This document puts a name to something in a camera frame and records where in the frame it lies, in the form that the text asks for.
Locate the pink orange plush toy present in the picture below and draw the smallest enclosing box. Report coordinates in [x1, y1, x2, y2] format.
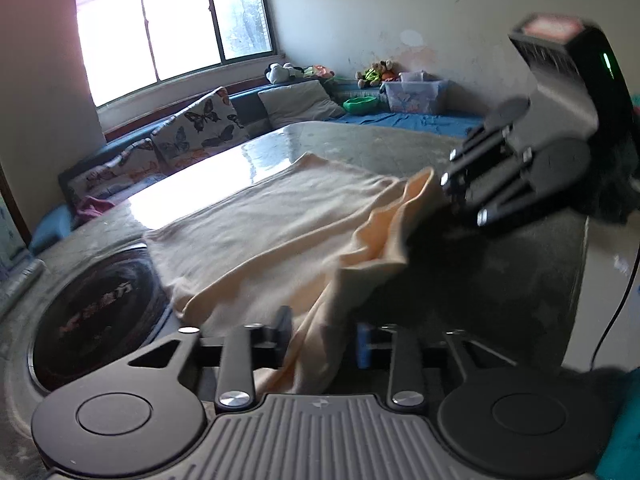
[304, 64, 334, 79]

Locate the window with green frame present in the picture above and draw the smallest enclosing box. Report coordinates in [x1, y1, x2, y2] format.
[75, 0, 276, 106]

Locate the green brown plush toy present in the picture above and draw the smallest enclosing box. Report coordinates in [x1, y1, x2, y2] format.
[356, 60, 398, 89]

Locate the cream garment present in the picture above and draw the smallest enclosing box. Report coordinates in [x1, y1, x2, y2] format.
[144, 153, 446, 393]

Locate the grey remote control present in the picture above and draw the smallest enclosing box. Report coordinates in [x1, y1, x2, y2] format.
[0, 259, 46, 316]

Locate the small butterfly print cushion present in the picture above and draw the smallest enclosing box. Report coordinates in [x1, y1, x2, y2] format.
[63, 138, 165, 206]

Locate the green plastic bowl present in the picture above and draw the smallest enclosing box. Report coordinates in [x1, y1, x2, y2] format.
[342, 96, 378, 116]

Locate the large butterfly print cushion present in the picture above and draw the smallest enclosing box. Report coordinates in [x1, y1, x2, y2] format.
[152, 87, 250, 172]

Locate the grey plain cushion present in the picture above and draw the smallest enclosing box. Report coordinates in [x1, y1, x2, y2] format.
[258, 80, 346, 129]

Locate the panda plush toy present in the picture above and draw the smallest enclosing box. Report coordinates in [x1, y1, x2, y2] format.
[265, 63, 304, 84]

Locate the grey quilted star table cover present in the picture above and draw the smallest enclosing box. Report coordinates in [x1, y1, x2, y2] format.
[1, 122, 608, 479]

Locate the pink cloth on sofa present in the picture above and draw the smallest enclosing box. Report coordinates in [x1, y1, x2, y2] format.
[74, 196, 115, 228]

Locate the clear plastic storage box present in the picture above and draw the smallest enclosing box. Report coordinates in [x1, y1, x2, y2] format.
[382, 73, 449, 115]

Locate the black cable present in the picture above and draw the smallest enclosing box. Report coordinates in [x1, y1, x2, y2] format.
[588, 238, 640, 373]

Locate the black round induction cooktop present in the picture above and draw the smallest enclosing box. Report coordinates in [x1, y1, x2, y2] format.
[27, 244, 171, 393]

